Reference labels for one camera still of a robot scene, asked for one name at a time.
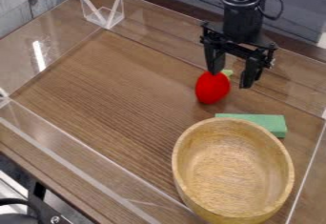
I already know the red plush strawberry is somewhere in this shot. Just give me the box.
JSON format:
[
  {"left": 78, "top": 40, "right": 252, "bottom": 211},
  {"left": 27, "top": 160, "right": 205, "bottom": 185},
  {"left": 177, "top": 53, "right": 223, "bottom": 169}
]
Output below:
[{"left": 195, "top": 70, "right": 233, "bottom": 104}]

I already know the black metal table bracket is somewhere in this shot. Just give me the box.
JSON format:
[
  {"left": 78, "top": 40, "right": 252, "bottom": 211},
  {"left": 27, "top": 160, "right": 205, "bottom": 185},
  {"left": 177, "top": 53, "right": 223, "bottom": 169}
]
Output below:
[{"left": 28, "top": 181, "right": 73, "bottom": 224}]

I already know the black cable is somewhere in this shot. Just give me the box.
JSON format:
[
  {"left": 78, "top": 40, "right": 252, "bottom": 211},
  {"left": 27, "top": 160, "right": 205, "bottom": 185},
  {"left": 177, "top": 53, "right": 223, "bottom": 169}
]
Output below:
[{"left": 0, "top": 197, "right": 36, "bottom": 224}]

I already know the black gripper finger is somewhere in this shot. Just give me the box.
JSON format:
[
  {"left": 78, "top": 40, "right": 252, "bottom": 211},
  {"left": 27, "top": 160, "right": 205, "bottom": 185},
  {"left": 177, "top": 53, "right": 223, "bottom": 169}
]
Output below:
[
  {"left": 240, "top": 57, "right": 264, "bottom": 89},
  {"left": 203, "top": 43, "right": 226, "bottom": 75}
]

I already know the green foam block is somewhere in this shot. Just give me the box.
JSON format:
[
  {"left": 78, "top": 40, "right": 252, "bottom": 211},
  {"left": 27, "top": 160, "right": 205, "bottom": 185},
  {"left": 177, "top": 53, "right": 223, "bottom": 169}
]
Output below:
[{"left": 215, "top": 113, "right": 288, "bottom": 138}]

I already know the clear acrylic corner bracket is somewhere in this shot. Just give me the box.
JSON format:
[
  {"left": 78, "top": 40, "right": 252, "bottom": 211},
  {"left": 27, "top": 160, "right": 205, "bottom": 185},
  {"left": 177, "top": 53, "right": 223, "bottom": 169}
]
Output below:
[{"left": 81, "top": 0, "right": 125, "bottom": 30}]

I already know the clear acrylic front wall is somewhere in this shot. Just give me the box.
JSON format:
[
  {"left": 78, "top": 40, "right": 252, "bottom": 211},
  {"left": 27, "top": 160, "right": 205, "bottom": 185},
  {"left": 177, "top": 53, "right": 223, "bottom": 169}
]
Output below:
[{"left": 0, "top": 90, "right": 203, "bottom": 224}]

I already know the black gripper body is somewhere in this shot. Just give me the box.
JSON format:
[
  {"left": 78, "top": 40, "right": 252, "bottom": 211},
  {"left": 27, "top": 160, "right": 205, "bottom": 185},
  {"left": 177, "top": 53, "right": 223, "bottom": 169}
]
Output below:
[{"left": 201, "top": 21, "right": 278, "bottom": 69}]

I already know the oval wooden bowl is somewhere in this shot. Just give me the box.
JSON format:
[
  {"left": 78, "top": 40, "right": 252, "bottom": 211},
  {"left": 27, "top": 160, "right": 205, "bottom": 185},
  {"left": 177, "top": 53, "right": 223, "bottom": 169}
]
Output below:
[{"left": 173, "top": 117, "right": 296, "bottom": 224}]

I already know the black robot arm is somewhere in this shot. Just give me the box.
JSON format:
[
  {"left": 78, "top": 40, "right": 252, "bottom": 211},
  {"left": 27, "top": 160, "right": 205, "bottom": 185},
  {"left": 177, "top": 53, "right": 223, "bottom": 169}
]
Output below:
[{"left": 201, "top": 0, "right": 285, "bottom": 89}]

